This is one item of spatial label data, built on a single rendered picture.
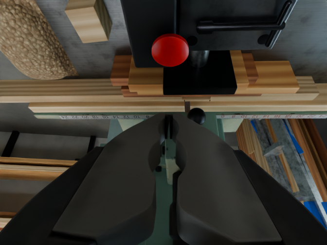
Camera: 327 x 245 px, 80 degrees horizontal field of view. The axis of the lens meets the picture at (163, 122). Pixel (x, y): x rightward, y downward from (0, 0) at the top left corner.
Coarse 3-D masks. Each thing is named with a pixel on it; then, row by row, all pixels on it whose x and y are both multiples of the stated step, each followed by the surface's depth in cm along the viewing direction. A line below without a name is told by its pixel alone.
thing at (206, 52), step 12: (192, 60) 25; (204, 60) 24; (216, 60) 26; (228, 60) 26; (168, 72) 25; (180, 72) 25; (192, 72) 25; (204, 72) 25; (216, 72) 25; (228, 72) 25; (168, 84) 24; (180, 84) 24; (192, 84) 24; (204, 84) 24; (216, 84) 24; (228, 84) 24
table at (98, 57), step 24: (48, 0) 24; (312, 0) 24; (72, 24) 27; (120, 24) 27; (288, 24) 26; (312, 24) 26; (72, 48) 31; (96, 48) 30; (120, 48) 30; (288, 48) 30; (312, 48) 30; (96, 72) 35; (312, 72) 34
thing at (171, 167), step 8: (168, 112) 27; (176, 112) 27; (184, 112) 27; (208, 112) 27; (208, 120) 26; (216, 120) 26; (168, 128) 26; (208, 128) 26; (216, 128) 26; (168, 136) 25; (168, 144) 25; (168, 152) 24; (168, 160) 24; (168, 168) 27; (176, 168) 27; (168, 176) 31
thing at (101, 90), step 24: (0, 96) 35; (24, 96) 35; (48, 96) 35; (72, 96) 35; (96, 96) 35; (120, 96) 34; (240, 96) 34; (264, 96) 34; (288, 96) 34; (312, 96) 33
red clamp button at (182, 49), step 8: (160, 40) 15; (168, 40) 15; (176, 40) 15; (184, 40) 15; (152, 48) 15; (160, 48) 15; (168, 48) 15; (176, 48) 15; (184, 48) 15; (160, 56) 16; (168, 56) 16; (176, 56) 16; (184, 56) 16; (160, 64) 17; (168, 64) 17; (176, 64) 17
